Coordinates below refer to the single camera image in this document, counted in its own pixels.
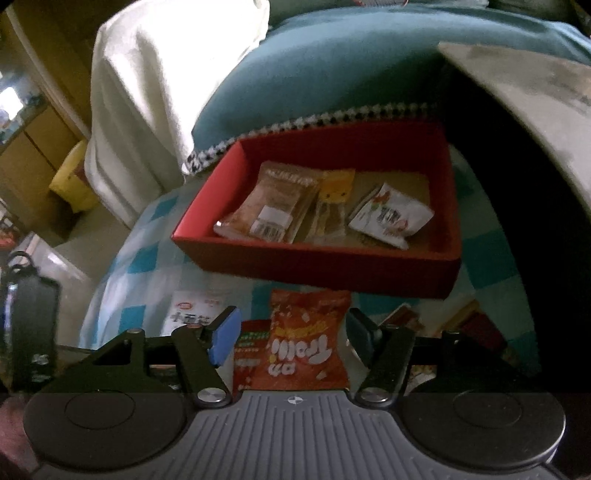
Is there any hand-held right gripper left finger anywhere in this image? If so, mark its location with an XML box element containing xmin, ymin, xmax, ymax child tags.
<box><xmin>92</xmin><ymin>305</ymin><xmax>243</xmax><ymax>409</ymax></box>

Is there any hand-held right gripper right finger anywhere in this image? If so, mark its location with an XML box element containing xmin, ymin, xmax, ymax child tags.
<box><xmin>345</xmin><ymin>307</ymin><xmax>509</xmax><ymax>407</ymax></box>

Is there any white black-label snack packet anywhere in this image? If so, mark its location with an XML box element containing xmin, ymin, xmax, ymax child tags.
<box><xmin>159</xmin><ymin>290</ymin><xmax>227</xmax><ymax>337</ymax></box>

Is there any dark snack packet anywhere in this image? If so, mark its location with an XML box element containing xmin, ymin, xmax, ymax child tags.
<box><xmin>381</xmin><ymin>302</ymin><xmax>423</xmax><ymax>333</ymax></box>

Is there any orange-red gummy packet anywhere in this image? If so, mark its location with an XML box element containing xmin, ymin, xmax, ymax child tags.
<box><xmin>263</xmin><ymin>290</ymin><xmax>352</xmax><ymax>393</ymax></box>

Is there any red cardboard box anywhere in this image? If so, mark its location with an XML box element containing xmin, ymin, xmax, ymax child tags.
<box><xmin>171</xmin><ymin>121</ymin><xmax>462</xmax><ymax>300</ymax></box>

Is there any red foil snack packet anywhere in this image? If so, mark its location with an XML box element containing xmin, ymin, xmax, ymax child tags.
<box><xmin>431</xmin><ymin>298</ymin><xmax>509</xmax><ymax>365</ymax></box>

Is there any small white snack packet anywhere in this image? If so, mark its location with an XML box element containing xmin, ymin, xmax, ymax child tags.
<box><xmin>347</xmin><ymin>182</ymin><xmax>435</xmax><ymax>250</ymax></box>

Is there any yellow long snack packet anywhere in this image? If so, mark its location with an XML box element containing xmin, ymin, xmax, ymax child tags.
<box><xmin>305</xmin><ymin>168</ymin><xmax>356</xmax><ymax>245</ymax></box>

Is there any brown cake snack packet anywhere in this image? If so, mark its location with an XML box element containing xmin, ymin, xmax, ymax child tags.
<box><xmin>213</xmin><ymin>161</ymin><xmax>324</xmax><ymax>243</ymax></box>

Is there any blue checkered bed sheet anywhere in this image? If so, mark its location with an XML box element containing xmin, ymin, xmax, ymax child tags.
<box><xmin>85</xmin><ymin>148</ymin><xmax>532</xmax><ymax>370</ymax></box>

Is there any yellow bag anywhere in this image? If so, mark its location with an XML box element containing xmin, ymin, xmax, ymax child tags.
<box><xmin>48</xmin><ymin>141</ymin><xmax>100</xmax><ymax>214</ymax></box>

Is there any wooden cabinet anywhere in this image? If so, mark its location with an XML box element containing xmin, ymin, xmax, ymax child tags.
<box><xmin>0</xmin><ymin>9</ymin><xmax>93</xmax><ymax>241</ymax></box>

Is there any white blanket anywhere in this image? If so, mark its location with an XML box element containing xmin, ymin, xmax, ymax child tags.
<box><xmin>83</xmin><ymin>0</ymin><xmax>271</xmax><ymax>232</ymax></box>

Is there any teal quilt with houndstooth trim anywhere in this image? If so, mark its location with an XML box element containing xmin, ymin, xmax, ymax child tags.
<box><xmin>182</xmin><ymin>0</ymin><xmax>591</xmax><ymax>176</ymax></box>

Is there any grey board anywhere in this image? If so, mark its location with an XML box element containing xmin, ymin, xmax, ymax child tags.
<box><xmin>436</xmin><ymin>41</ymin><xmax>591</xmax><ymax>217</ymax></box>

